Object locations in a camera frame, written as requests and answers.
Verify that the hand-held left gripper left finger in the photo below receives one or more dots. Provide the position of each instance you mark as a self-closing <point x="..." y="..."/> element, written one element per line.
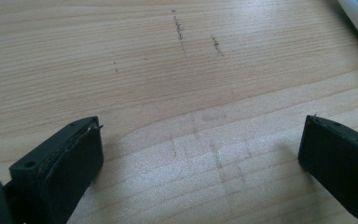
<point x="59" y="168"/>

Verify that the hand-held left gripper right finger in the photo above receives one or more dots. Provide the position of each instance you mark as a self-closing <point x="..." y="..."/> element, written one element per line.
<point x="341" y="161"/>

